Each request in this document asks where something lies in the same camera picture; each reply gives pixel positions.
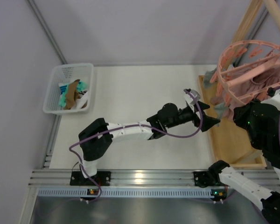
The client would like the pink round clip hanger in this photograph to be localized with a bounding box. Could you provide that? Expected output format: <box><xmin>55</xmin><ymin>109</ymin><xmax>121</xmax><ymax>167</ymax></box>
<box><xmin>210</xmin><ymin>40</ymin><xmax>280</xmax><ymax>103</ymax></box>

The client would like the green blue patterned sock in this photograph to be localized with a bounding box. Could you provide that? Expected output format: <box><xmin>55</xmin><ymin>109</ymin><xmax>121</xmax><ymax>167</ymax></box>
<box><xmin>58</xmin><ymin>83</ymin><xmax>70</xmax><ymax>108</ymax></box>

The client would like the grey sock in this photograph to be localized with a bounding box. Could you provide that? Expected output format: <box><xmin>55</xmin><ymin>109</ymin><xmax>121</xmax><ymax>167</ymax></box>
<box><xmin>203</xmin><ymin>68</ymin><xmax>217</xmax><ymax>89</ymax></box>
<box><xmin>214</xmin><ymin>102</ymin><xmax>228</xmax><ymax>119</ymax></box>

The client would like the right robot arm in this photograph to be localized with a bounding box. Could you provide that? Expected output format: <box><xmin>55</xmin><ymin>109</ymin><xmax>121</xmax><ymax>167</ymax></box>
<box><xmin>208</xmin><ymin>99</ymin><xmax>280</xmax><ymax>224</ymax></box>

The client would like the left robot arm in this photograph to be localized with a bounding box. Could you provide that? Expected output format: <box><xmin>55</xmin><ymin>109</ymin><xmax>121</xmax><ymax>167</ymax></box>
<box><xmin>78</xmin><ymin>101</ymin><xmax>220</xmax><ymax>178</ymax></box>

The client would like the wooden rod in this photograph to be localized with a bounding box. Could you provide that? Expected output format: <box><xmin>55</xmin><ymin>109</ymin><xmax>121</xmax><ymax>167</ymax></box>
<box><xmin>262</xmin><ymin>0</ymin><xmax>280</xmax><ymax>30</ymax></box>

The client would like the white plastic basket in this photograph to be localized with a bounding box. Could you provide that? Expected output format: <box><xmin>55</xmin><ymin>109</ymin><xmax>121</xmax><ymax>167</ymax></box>
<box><xmin>42</xmin><ymin>63</ymin><xmax>94</xmax><ymax>115</ymax></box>

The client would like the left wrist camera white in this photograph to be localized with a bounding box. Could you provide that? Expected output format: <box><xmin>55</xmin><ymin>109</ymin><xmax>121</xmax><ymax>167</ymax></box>
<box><xmin>184</xmin><ymin>89</ymin><xmax>201</xmax><ymax>106</ymax></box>

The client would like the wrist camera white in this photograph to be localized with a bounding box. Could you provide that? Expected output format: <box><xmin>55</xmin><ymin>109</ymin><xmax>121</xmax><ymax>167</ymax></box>
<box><xmin>184</xmin><ymin>89</ymin><xmax>201</xmax><ymax>106</ymax></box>
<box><xmin>261</xmin><ymin>89</ymin><xmax>280</xmax><ymax>108</ymax></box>

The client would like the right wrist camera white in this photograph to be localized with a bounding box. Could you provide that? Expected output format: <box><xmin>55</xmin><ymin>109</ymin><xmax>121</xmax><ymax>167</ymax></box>
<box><xmin>261</xmin><ymin>89</ymin><xmax>280</xmax><ymax>108</ymax></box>

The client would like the wooden tray frame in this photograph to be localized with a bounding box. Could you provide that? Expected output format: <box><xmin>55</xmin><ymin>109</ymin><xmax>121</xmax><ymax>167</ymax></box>
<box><xmin>198</xmin><ymin>74</ymin><xmax>268</xmax><ymax>170</ymax></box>

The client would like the wooden upright post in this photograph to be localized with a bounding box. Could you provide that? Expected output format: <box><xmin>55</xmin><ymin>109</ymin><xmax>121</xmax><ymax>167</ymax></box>
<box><xmin>231</xmin><ymin>0</ymin><xmax>263</xmax><ymax>58</ymax></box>

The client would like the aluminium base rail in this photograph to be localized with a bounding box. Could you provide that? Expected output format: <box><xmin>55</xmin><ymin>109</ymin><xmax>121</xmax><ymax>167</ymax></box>
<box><xmin>28</xmin><ymin>169</ymin><xmax>280</xmax><ymax>188</ymax></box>

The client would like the white slotted cable duct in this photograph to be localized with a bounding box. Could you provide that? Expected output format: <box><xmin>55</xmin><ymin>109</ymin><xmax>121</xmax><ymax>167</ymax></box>
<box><xmin>38</xmin><ymin>188</ymin><xmax>227</xmax><ymax>198</ymax></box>

